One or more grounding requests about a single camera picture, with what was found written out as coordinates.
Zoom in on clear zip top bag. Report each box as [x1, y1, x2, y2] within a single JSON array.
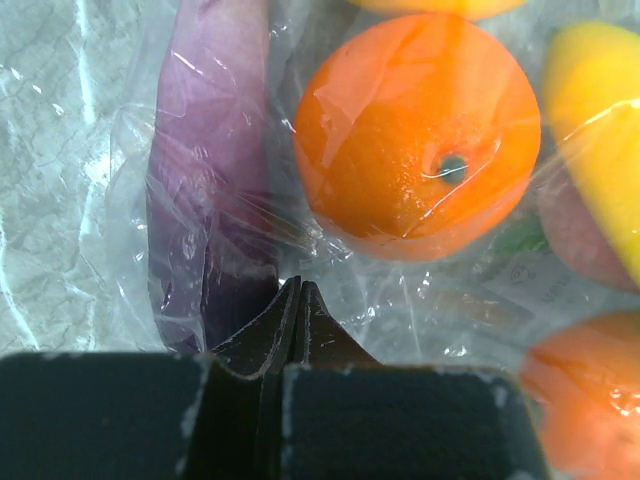
[[1, 1, 639, 479]]

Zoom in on red green fake mango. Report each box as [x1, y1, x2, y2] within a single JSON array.
[[519, 311, 639, 479]]

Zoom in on yellow fake bell pepper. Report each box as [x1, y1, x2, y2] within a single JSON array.
[[352, 0, 528, 21]]

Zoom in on yellow fake banana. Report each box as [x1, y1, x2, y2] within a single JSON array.
[[542, 21, 639, 281]]

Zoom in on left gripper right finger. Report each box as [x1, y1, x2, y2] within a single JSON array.
[[282, 281, 550, 479]]

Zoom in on fake orange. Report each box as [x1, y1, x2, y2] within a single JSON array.
[[293, 13, 541, 261]]

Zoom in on purple fake eggplant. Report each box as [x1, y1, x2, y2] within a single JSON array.
[[146, 1, 278, 353]]

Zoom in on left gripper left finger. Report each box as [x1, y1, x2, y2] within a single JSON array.
[[1, 277, 301, 479]]

